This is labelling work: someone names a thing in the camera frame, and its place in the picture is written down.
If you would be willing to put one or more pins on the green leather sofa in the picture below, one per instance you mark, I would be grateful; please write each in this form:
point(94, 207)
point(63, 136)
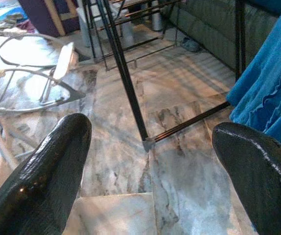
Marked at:
point(204, 24)

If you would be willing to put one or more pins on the grey slipper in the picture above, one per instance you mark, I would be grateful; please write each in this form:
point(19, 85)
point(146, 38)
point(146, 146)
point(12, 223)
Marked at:
point(190, 45)

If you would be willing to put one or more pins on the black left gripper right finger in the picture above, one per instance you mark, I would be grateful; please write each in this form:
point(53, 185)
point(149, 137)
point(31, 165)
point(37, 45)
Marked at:
point(265, 183)

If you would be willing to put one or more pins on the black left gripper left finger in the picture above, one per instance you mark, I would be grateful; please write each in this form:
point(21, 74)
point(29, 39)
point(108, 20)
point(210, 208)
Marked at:
point(45, 183)

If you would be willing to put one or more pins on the white baby bouncer frame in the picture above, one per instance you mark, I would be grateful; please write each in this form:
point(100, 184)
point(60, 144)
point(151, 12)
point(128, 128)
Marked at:
point(64, 58)

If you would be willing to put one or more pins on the blue t-shirt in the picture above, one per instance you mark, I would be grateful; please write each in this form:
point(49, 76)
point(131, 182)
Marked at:
point(272, 73)

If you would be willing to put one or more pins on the purple armchair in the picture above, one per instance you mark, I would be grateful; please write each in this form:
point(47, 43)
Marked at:
point(37, 14)

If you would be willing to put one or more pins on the black metal drying rack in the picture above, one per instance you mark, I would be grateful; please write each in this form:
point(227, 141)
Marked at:
point(128, 80)

